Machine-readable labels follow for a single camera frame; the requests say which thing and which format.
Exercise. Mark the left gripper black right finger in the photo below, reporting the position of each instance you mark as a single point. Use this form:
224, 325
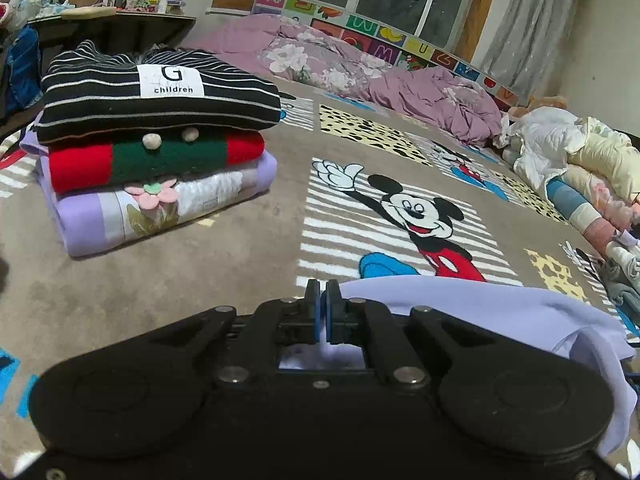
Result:
369, 325

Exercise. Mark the cream bedding pile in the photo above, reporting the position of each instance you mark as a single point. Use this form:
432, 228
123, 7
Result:
606, 172

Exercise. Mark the grey curtain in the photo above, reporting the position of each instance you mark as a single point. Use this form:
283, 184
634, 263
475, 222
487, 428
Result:
528, 42

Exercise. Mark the blue striped sock garment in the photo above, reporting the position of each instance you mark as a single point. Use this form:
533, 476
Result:
581, 215

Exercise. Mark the dark cluttered side table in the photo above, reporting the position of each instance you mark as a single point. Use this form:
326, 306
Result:
122, 32

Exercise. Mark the lavender sweatpants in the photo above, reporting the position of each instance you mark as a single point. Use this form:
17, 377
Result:
545, 320

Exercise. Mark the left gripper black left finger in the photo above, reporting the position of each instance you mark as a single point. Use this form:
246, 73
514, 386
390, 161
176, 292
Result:
255, 342

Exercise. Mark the grey folded clothes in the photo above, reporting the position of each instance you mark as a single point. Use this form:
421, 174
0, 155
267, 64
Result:
620, 291

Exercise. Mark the colourful alphabet foam board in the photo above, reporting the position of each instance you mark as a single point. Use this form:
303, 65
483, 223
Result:
391, 45

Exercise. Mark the Mickey Mouse brown blanket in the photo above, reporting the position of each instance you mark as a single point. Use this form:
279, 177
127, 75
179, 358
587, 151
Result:
108, 362

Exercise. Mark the pink floral quilt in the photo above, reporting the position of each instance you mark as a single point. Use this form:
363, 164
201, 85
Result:
265, 44

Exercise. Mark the red green folded sweater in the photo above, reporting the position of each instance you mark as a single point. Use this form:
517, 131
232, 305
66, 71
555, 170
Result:
80, 166

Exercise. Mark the lavender floral folded garment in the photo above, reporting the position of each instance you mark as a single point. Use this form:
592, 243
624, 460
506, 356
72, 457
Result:
92, 222

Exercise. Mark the black striped folded sweater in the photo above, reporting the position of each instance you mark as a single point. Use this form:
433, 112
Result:
87, 92

